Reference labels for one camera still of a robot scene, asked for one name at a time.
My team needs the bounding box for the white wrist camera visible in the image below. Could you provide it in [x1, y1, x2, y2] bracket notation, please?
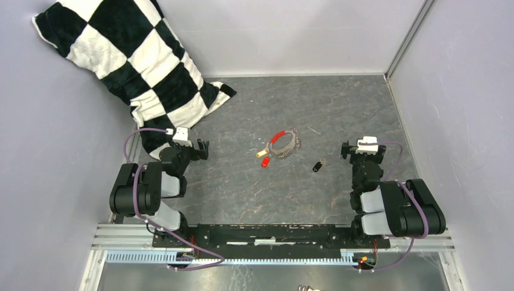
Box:
[355, 136, 379, 155]
[165, 127, 193, 147]

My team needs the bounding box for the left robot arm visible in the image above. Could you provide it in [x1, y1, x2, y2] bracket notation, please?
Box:
[109, 139, 209, 247]

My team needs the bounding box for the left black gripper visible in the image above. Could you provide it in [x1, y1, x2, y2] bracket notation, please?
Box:
[167, 135, 209, 176]

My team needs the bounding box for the red key tag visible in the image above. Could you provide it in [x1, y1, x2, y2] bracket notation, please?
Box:
[261, 156, 271, 168]

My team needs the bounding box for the aluminium frame rail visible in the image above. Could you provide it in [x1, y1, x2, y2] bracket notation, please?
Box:
[79, 224, 466, 290]

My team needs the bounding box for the large metal keyring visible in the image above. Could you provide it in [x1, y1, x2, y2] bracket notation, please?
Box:
[267, 128, 301, 158]

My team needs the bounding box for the yellow key tag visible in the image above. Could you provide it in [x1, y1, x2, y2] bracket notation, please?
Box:
[256, 149, 269, 158]

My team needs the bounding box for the key with black tag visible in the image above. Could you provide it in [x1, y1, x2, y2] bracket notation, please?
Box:
[312, 159, 326, 173]

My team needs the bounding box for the blue slotted cable duct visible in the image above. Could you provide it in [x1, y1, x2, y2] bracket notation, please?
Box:
[105, 250, 358, 266]

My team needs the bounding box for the black white checkered cloth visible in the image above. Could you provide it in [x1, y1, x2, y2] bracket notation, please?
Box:
[32, 0, 236, 159]

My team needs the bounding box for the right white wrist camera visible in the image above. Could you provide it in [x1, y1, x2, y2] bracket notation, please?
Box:
[355, 136, 379, 155]

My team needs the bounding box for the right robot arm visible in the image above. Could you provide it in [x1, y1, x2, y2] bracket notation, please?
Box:
[341, 136, 446, 247]

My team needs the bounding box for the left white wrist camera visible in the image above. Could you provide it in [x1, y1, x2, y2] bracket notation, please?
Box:
[165, 127, 193, 147]

